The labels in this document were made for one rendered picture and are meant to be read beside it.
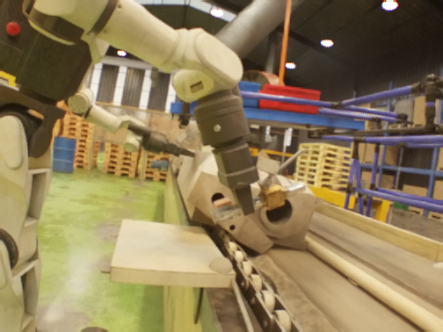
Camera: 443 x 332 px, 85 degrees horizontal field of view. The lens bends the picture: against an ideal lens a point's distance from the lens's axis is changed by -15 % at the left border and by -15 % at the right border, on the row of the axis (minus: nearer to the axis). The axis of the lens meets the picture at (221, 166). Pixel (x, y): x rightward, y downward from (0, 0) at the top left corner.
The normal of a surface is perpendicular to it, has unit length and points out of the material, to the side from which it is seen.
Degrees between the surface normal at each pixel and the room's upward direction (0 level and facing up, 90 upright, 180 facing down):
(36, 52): 109
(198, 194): 90
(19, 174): 90
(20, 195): 113
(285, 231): 90
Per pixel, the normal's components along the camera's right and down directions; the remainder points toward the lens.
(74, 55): 0.47, 0.43
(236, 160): 0.19, 0.07
